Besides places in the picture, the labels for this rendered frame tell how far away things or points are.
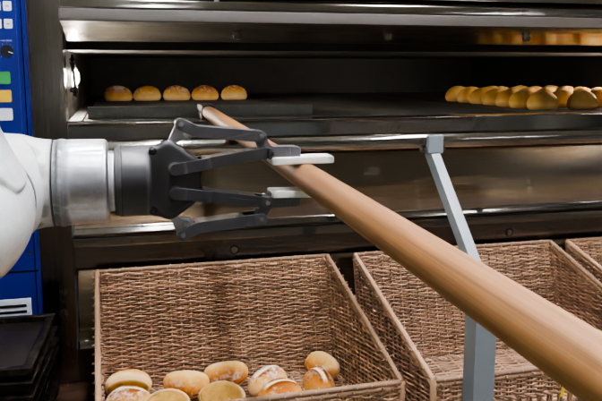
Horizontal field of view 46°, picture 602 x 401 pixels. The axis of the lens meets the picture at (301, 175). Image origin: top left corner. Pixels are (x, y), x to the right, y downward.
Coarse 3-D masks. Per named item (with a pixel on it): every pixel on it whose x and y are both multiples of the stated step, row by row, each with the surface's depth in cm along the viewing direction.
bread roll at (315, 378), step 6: (306, 372) 158; (312, 372) 156; (318, 372) 155; (324, 372) 155; (306, 378) 156; (312, 378) 155; (318, 378) 154; (324, 378) 154; (330, 378) 155; (306, 384) 155; (312, 384) 154; (318, 384) 153; (324, 384) 153; (330, 384) 153
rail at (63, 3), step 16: (64, 0) 140; (80, 0) 140; (96, 0) 141; (112, 0) 142; (128, 0) 143; (144, 0) 143; (160, 0) 144; (176, 0) 145; (528, 16) 164; (544, 16) 165; (560, 16) 166; (576, 16) 167; (592, 16) 168
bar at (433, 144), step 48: (144, 144) 125; (192, 144) 127; (240, 144) 129; (288, 144) 131; (336, 144) 133; (384, 144) 136; (432, 144) 137; (480, 144) 141; (528, 144) 144; (480, 336) 121; (480, 384) 122
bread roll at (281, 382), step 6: (282, 378) 152; (270, 384) 150; (276, 384) 150; (282, 384) 150; (288, 384) 151; (294, 384) 151; (264, 390) 150; (270, 390) 149; (276, 390) 149; (282, 390) 149; (288, 390) 150; (294, 390) 150; (300, 390) 152; (258, 396) 150
